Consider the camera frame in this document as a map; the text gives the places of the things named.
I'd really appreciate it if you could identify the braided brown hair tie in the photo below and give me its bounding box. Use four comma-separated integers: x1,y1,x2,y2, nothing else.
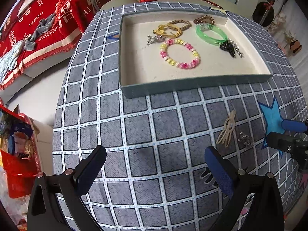
168,19,193,32

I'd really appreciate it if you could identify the red tray with clutter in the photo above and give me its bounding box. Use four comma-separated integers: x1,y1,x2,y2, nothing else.
1,105,41,199

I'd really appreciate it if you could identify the blue checkered tablecloth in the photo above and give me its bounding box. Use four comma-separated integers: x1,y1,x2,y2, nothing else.
52,2,307,230

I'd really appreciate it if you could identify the green transparent bangle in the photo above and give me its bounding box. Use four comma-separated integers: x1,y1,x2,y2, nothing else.
196,23,228,46

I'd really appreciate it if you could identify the silver pink gem brooch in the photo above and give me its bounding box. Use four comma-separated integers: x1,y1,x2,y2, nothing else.
146,35,165,46

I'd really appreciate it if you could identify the black hair claw clip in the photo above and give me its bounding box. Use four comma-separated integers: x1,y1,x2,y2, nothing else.
219,40,235,58

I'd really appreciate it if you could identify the light blue blanket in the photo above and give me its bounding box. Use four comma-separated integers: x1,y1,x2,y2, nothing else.
1,40,25,83

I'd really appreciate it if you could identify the grey cloth on sofa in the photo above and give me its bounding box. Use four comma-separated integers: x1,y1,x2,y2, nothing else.
23,13,55,51

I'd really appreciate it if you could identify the sofa with red blanket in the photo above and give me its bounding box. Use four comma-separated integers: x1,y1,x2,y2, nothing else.
1,0,110,90

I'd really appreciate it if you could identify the grey jewelry tray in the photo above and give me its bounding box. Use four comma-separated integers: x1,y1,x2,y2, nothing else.
119,10,273,98

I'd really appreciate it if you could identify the pink yellow spiral hair tie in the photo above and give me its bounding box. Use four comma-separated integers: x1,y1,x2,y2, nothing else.
159,38,201,70

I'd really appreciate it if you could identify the beige hair clip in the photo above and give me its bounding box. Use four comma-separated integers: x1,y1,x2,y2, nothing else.
216,110,236,148

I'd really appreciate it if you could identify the lower washing machine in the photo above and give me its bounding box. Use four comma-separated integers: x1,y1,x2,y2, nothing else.
252,0,285,29

